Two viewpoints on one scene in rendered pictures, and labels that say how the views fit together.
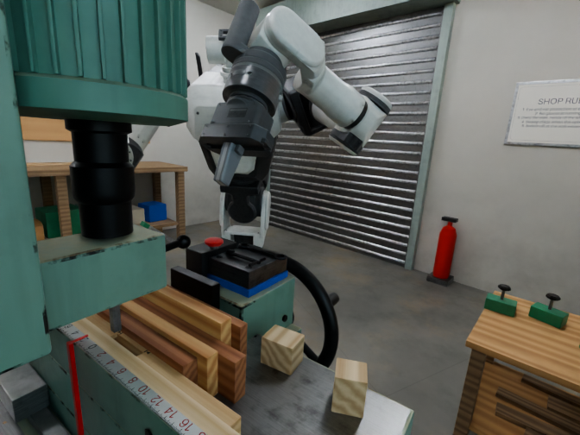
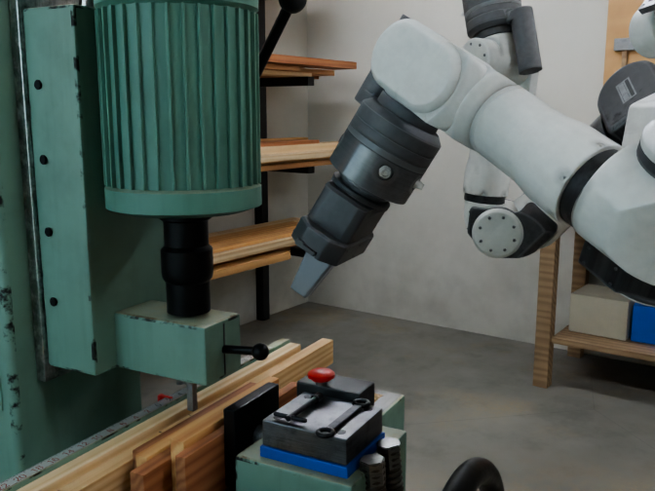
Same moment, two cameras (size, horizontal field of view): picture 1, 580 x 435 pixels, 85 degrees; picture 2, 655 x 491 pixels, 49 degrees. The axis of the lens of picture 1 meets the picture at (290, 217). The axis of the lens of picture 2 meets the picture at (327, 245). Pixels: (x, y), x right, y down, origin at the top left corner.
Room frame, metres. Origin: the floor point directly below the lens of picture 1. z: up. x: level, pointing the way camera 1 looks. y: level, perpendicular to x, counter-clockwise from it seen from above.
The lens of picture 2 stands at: (0.42, -0.63, 1.31)
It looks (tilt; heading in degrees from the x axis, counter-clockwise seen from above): 11 degrees down; 84
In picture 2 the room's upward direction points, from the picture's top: straight up
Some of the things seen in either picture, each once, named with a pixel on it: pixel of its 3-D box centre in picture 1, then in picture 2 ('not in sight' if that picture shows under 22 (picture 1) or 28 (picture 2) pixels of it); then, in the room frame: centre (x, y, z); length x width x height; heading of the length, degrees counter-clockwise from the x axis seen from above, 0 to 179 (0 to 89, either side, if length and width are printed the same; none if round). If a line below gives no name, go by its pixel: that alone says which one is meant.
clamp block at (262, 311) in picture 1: (238, 301); (324, 480); (0.49, 0.08, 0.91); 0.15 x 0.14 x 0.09; 56
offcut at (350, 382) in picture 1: (349, 387); not in sight; (0.30, -0.08, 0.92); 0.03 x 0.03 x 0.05; 79
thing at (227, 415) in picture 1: (89, 329); (229, 410); (0.38, 0.27, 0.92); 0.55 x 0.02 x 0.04; 56
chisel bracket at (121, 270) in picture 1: (92, 275); (178, 345); (0.33, 0.22, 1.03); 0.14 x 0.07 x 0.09; 146
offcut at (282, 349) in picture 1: (282, 349); not in sight; (0.37, 0.00, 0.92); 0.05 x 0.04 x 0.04; 62
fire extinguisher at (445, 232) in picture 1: (445, 249); not in sight; (2.74, -1.42, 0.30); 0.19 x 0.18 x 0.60; 139
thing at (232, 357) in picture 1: (177, 340); (207, 452); (0.36, 0.14, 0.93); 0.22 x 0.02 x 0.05; 56
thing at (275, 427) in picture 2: (237, 261); (328, 416); (0.50, 0.08, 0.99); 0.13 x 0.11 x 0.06; 56
